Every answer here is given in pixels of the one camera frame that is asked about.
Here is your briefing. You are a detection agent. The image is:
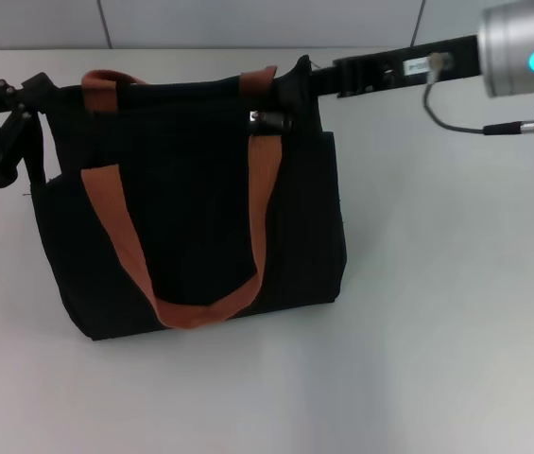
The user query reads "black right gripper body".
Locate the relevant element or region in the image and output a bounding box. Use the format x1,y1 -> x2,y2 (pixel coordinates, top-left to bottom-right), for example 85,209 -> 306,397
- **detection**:
332,33 -> 486,100

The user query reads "silver zipper pull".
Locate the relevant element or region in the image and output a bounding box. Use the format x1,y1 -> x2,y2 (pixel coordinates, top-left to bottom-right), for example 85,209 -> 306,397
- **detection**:
249,109 -> 295,135

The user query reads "black bag with brown handles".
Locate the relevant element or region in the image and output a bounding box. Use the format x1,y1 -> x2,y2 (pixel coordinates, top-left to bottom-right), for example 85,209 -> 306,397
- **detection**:
21,55 -> 348,343

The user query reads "right gripper cable with plugs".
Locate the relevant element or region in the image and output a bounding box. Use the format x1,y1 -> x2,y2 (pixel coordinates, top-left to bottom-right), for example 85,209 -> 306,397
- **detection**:
422,52 -> 534,142

